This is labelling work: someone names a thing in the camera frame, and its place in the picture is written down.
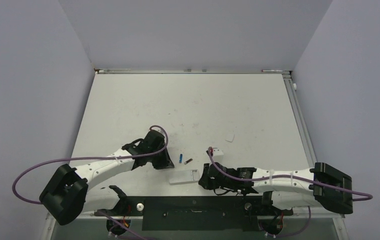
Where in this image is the aluminium frame rail back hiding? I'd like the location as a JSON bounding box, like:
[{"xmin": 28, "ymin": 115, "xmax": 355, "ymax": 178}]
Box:
[{"xmin": 95, "ymin": 68, "xmax": 291, "ymax": 75}]

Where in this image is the white battery cover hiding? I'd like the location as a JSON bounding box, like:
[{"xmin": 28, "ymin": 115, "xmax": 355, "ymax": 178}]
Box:
[{"xmin": 225, "ymin": 133, "xmax": 235, "ymax": 143}]

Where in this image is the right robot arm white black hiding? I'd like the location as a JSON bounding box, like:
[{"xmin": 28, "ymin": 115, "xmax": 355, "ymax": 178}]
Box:
[{"xmin": 198, "ymin": 162, "xmax": 353, "ymax": 215}]

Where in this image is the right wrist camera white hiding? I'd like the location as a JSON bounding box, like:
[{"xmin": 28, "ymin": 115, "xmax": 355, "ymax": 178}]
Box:
[{"xmin": 207, "ymin": 147, "xmax": 224, "ymax": 158}]

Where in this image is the aluminium frame rail right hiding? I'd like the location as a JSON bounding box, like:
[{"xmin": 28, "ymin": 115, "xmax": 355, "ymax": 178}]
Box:
[{"xmin": 282, "ymin": 74, "xmax": 317, "ymax": 167}]

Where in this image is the black orange battery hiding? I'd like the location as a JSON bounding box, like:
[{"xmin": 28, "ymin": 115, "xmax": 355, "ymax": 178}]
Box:
[{"xmin": 184, "ymin": 158, "xmax": 193, "ymax": 165}]

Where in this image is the aluminium frame rail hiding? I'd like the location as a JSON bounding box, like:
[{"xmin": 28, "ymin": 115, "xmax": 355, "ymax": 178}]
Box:
[
  {"xmin": 282, "ymin": 74, "xmax": 317, "ymax": 167},
  {"xmin": 95, "ymin": 68, "xmax": 291, "ymax": 75}
]

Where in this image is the white remote control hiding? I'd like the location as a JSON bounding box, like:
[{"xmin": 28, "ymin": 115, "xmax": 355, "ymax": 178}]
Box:
[{"xmin": 168, "ymin": 169, "xmax": 200, "ymax": 185}]

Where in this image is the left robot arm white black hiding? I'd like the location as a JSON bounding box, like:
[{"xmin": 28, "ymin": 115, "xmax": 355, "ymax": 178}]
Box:
[{"xmin": 39, "ymin": 125, "xmax": 174, "ymax": 226}]

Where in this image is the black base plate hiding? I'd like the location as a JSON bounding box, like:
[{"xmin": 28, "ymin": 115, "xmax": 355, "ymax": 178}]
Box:
[{"xmin": 102, "ymin": 195, "xmax": 293, "ymax": 232}]

